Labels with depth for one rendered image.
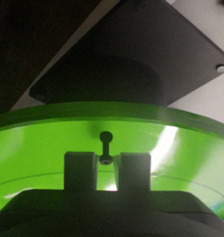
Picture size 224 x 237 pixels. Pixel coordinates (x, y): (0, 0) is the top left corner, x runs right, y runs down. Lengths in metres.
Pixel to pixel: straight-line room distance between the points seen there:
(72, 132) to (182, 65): 0.19
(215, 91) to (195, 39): 0.11
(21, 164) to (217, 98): 0.29
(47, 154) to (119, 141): 0.05
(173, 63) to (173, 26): 0.05
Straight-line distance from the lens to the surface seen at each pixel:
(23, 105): 0.45
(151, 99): 0.32
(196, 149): 0.21
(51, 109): 0.19
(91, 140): 0.19
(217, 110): 0.45
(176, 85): 0.37
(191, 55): 0.34
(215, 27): 0.33
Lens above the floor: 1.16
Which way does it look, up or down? 34 degrees down
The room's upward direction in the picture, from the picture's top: 180 degrees clockwise
